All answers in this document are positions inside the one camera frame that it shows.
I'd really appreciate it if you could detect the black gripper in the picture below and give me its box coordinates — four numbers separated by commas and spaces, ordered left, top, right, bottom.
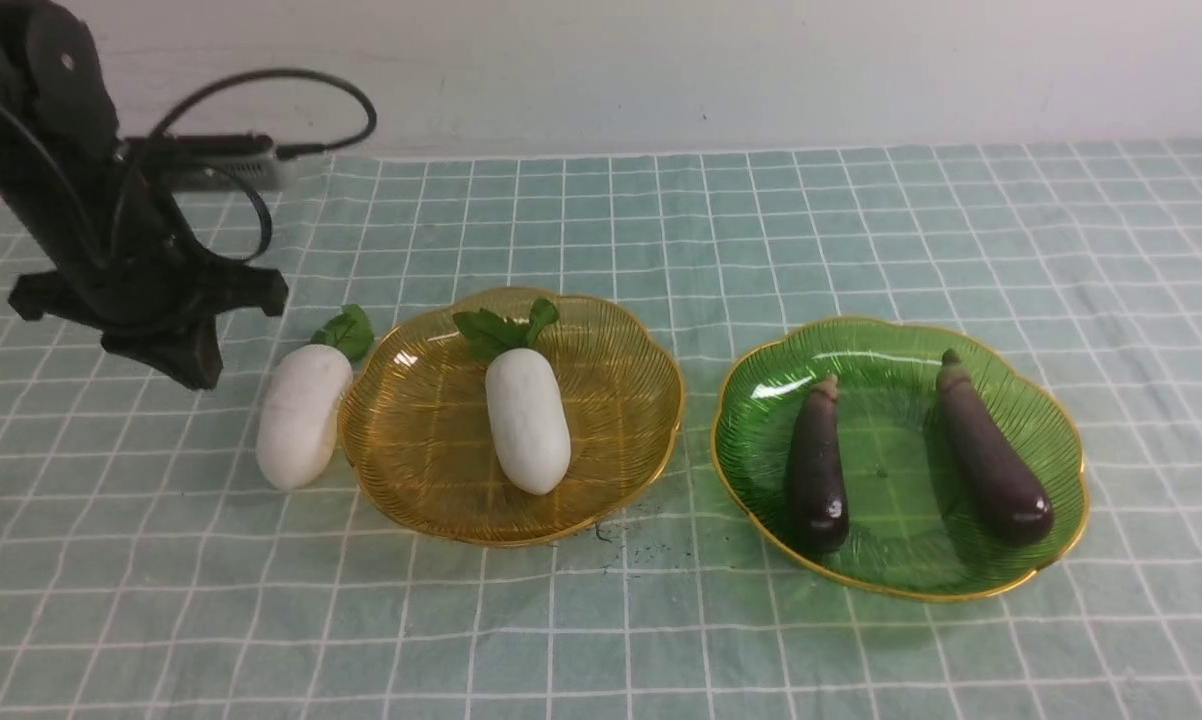
8, 159, 288, 391

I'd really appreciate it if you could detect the white radish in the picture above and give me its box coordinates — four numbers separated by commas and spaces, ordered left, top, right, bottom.
255, 304, 376, 492
453, 297, 572, 496

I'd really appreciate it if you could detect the dark purple eggplant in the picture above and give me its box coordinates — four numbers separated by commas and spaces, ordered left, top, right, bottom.
784, 375, 851, 555

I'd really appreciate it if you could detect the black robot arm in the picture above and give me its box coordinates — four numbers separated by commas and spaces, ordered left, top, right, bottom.
0, 1, 288, 389

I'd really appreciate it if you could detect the green checkered tablecloth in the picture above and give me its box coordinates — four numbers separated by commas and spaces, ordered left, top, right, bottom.
0, 138, 1202, 719

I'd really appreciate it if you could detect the amber ribbed plastic plate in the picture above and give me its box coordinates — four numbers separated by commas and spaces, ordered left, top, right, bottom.
339, 287, 685, 547

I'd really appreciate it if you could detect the green ribbed plastic plate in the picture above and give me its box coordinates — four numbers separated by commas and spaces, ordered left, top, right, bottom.
710, 316, 1091, 603

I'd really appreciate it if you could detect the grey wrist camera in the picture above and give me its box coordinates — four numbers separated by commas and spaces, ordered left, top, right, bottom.
121, 132, 301, 194

